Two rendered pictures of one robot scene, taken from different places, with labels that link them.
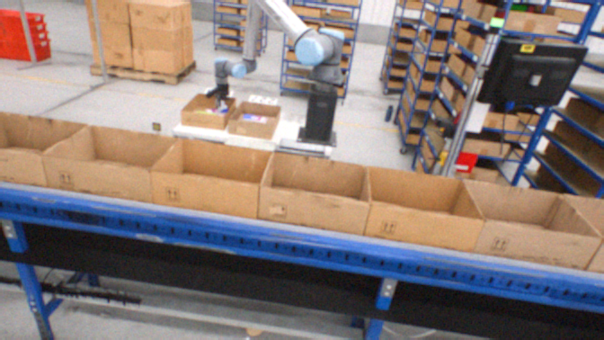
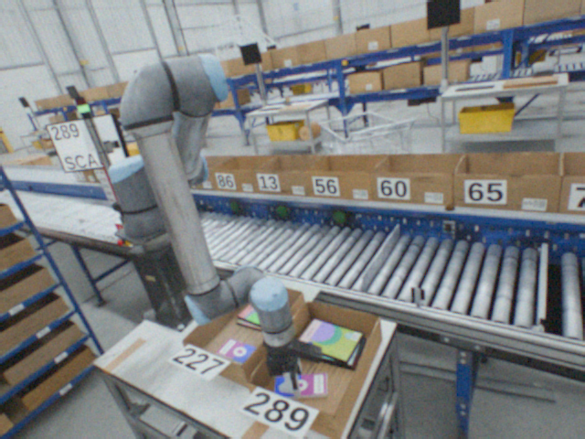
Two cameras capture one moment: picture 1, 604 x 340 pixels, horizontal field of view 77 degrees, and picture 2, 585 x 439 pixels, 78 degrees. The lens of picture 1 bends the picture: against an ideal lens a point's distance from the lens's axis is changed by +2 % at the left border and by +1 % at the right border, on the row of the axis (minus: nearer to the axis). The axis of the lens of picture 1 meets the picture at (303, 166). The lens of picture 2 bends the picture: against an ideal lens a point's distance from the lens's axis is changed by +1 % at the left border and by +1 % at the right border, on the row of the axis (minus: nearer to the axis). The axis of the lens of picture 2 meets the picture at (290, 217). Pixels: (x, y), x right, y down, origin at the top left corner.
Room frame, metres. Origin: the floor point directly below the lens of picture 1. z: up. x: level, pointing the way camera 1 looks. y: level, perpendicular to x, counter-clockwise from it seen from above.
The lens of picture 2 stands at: (3.07, 1.17, 1.68)
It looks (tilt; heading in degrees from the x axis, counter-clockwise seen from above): 25 degrees down; 216
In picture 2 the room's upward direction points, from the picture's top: 12 degrees counter-clockwise
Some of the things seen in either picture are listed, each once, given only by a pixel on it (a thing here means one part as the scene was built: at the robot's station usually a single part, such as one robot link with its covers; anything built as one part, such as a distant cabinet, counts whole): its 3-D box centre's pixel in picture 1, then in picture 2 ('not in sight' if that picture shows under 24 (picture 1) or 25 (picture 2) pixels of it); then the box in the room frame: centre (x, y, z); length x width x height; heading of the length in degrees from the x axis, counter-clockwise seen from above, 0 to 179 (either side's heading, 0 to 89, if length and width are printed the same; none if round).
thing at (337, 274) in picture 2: not in sight; (351, 258); (1.72, 0.51, 0.72); 0.52 x 0.05 x 0.05; 178
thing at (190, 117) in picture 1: (210, 111); (320, 358); (2.39, 0.68, 0.80); 0.38 x 0.28 x 0.10; 1
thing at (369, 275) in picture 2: not in sight; (383, 256); (1.73, 0.67, 0.76); 0.46 x 0.01 x 0.09; 178
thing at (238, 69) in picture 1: (235, 69); (250, 286); (2.44, 0.53, 1.09); 0.12 x 0.12 x 0.09; 61
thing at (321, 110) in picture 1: (320, 113); (171, 275); (2.30, -0.06, 0.91); 0.26 x 0.26 x 0.33; 89
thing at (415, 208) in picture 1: (414, 209); (246, 174); (1.23, -0.45, 0.96); 0.39 x 0.29 x 0.17; 88
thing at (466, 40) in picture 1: (482, 40); not in sight; (3.05, -1.22, 1.39); 0.40 x 0.30 x 0.10; 176
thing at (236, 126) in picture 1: (255, 119); (248, 326); (2.35, 0.36, 0.80); 0.38 x 0.28 x 0.10; 178
